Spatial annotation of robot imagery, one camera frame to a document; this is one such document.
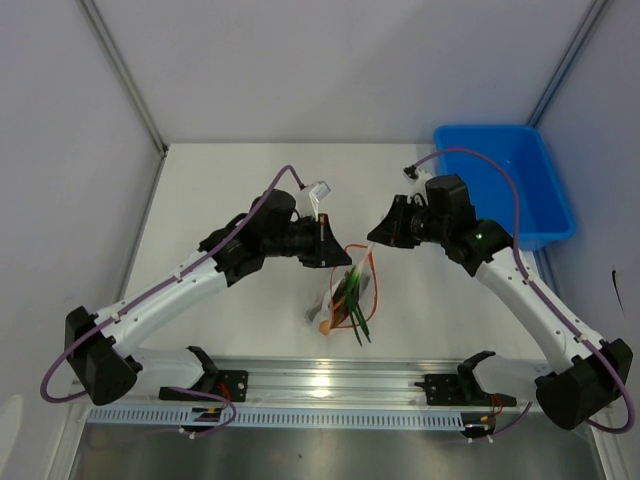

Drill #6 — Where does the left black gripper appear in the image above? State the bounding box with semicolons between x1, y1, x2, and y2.
263;213;351;268

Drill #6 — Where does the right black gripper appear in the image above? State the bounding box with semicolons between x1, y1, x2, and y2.
369;195;449;249

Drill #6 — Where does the clear zip top bag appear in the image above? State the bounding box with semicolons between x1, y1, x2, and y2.
304;243;379;346

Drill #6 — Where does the toy meat slice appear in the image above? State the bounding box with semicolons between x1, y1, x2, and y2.
318;296;348;335

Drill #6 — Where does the toy fish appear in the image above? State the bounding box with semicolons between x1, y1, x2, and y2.
304;290;332;323

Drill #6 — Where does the toy green onion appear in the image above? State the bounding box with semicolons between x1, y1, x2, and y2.
330;243;379;346

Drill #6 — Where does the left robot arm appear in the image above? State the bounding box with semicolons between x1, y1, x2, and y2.
65;190;352;406

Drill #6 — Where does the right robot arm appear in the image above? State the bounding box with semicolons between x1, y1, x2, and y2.
367;175;633;430

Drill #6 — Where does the blue plastic bin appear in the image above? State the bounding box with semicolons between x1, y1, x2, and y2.
434;125;576;251

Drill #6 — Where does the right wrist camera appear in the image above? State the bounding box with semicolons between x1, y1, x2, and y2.
403;165;434;197

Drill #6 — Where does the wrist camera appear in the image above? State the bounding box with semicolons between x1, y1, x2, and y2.
403;165;434;197
296;180;331;220

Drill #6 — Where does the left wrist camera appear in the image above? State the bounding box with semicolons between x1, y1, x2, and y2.
296;180;331;220

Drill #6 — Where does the aluminium rail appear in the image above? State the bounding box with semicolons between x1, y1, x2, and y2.
64;356;613;413

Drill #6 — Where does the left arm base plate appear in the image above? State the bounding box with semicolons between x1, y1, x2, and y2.
159;370;249;403

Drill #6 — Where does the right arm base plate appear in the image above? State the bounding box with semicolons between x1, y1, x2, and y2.
414;374;517;407

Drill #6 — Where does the slotted cable duct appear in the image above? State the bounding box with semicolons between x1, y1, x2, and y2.
86;405;467;431

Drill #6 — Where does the right frame post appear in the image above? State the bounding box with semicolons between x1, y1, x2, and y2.
526;0;614;128

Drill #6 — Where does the frame post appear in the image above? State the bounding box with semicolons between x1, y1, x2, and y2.
526;0;614;128
76;0;168;158

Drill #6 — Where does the left frame post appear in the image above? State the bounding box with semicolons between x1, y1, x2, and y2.
76;0;168;158

